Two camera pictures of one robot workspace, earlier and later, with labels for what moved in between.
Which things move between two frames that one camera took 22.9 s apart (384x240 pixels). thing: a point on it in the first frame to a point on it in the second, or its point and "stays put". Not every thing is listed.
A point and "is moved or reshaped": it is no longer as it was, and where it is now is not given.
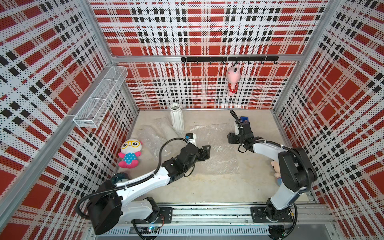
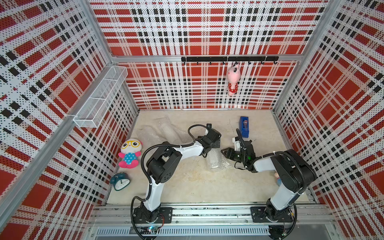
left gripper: (207, 154) to (217, 144)
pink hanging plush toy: (233, 73) stays put
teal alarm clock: (118, 176) stays put
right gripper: (231, 137) to (229, 153)
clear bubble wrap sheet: (223, 159) is moved or reshaped
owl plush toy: (130, 149) stays put
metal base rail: (311, 222) stays put
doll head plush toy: (276, 168) stays put
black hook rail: (235, 59) stays put
